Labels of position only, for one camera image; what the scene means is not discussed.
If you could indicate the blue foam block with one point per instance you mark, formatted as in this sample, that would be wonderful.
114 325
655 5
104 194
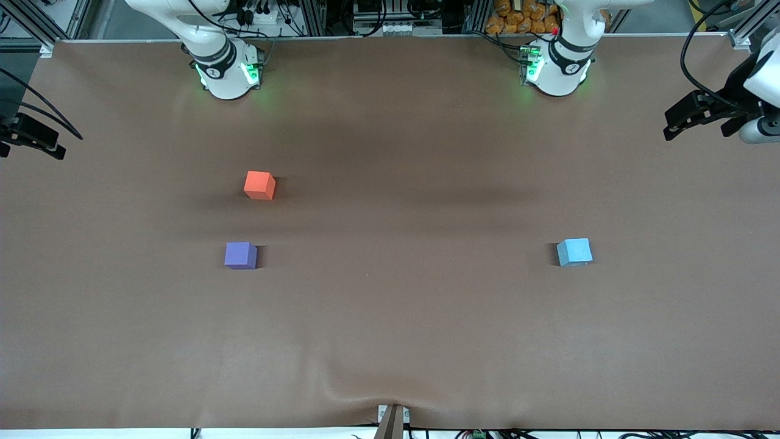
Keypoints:
574 252

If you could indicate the orange snack packets pile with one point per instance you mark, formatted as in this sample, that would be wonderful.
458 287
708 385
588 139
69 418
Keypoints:
524 18

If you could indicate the aluminium frame profile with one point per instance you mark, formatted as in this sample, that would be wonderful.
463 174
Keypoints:
744 27
27 24

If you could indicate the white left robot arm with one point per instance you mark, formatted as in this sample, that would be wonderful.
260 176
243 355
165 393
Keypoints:
557 67

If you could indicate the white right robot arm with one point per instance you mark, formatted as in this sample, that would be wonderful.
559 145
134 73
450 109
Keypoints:
222 67

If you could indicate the grey electronics box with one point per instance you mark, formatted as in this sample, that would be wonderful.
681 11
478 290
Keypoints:
396 21

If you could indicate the orange foam block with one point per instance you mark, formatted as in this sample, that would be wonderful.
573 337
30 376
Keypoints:
259 185

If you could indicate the white power strip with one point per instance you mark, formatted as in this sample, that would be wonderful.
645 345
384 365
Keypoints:
265 15

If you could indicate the brown table mat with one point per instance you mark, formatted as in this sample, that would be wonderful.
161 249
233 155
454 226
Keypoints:
390 317

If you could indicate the purple foam block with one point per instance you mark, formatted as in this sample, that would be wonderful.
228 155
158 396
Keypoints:
240 255

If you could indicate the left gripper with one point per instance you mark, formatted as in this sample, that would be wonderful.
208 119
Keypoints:
732 94

